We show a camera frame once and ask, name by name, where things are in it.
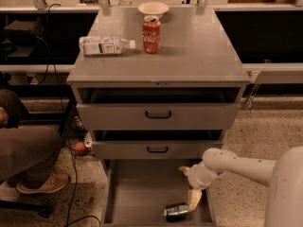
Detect grey bottom drawer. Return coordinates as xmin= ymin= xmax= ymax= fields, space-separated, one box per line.
xmin=101 ymin=159 xmax=216 ymax=227

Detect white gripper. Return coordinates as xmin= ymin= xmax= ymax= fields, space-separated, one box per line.
xmin=179 ymin=162 xmax=218 ymax=211

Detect grey top drawer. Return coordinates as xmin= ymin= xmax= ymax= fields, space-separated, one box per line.
xmin=77 ymin=87 xmax=240 ymax=131

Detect clear plastic water bottle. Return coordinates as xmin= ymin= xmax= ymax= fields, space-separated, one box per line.
xmin=79 ymin=35 xmax=136 ymax=56

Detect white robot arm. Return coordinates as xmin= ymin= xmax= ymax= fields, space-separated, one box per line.
xmin=179 ymin=147 xmax=303 ymax=227

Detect grey drawer cabinet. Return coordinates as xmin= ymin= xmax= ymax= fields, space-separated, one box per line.
xmin=66 ymin=5 xmax=252 ymax=168

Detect white bowl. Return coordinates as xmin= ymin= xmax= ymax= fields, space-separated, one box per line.
xmin=138 ymin=2 xmax=169 ymax=18

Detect red cola can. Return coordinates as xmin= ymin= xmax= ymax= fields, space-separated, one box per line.
xmin=142 ymin=15 xmax=160 ymax=53

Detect seated person's legs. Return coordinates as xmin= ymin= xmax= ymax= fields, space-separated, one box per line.
xmin=0 ymin=89 xmax=62 ymax=188

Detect tan shoe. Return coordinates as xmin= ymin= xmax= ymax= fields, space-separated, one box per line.
xmin=16 ymin=173 xmax=70 ymax=195

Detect person's hand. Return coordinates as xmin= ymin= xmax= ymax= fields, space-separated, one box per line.
xmin=0 ymin=107 xmax=9 ymax=128

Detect grey middle drawer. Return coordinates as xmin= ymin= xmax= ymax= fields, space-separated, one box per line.
xmin=90 ymin=130 xmax=223 ymax=160

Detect black floor cable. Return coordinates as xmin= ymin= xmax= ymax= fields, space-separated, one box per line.
xmin=37 ymin=3 xmax=102 ymax=227

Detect grey drawer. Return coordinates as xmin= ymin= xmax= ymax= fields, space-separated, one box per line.
xmin=101 ymin=159 xmax=216 ymax=227
xmin=77 ymin=87 xmax=240 ymax=131
xmin=90 ymin=130 xmax=223 ymax=160

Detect orange ball on floor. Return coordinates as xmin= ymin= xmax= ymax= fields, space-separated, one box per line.
xmin=73 ymin=142 xmax=86 ymax=155

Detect black chair base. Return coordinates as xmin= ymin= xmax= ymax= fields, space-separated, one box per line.
xmin=0 ymin=201 xmax=54 ymax=218

